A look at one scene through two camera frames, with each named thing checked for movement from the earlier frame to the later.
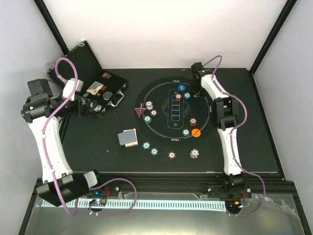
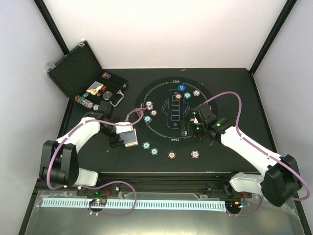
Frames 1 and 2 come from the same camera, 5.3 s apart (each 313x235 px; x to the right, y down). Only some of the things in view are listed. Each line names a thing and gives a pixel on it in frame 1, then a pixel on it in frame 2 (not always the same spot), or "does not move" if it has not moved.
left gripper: x=86 y=112 to x=113 y=144
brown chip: x=153 y=112 does not move
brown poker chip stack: x=171 y=154 does not move
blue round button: x=181 y=87 does not move
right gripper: x=196 y=93 to x=190 y=132
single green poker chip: x=146 y=145 does not move
